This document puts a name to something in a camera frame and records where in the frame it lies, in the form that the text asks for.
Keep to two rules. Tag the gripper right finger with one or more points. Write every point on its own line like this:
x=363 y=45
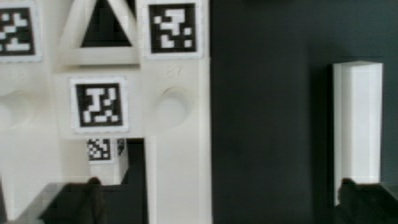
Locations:
x=366 y=204

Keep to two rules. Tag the white chair seat block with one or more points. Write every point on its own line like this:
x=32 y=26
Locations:
x=98 y=98

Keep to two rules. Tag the white chair leg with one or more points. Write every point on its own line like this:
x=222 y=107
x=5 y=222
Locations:
x=107 y=152

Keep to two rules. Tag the white U-shaped border fence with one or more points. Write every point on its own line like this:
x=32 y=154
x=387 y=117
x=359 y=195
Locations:
x=357 y=121

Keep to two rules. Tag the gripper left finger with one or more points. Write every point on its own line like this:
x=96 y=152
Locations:
x=96 y=204

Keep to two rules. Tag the white chair back frame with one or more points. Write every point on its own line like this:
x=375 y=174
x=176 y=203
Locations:
x=100 y=35

